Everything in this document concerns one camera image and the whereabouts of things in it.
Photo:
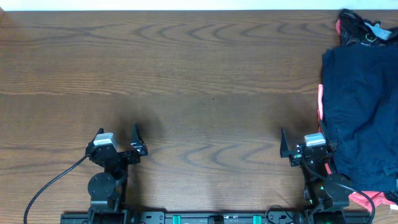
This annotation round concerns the pink red garment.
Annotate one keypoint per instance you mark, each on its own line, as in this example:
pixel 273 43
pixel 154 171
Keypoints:
pixel 367 196

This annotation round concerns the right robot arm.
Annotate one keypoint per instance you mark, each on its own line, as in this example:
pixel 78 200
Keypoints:
pixel 326 191

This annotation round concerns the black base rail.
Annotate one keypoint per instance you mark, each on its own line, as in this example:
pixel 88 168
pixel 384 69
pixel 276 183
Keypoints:
pixel 273 216

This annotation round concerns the black patterned garment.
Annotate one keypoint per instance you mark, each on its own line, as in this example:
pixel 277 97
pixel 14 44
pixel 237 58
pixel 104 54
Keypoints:
pixel 353 29

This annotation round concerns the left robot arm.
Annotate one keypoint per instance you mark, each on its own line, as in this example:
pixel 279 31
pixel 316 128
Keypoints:
pixel 108 188

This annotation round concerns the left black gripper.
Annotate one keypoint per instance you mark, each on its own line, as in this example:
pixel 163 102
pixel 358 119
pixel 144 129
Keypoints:
pixel 123 154

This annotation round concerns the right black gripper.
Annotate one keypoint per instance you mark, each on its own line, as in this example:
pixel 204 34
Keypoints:
pixel 333 145

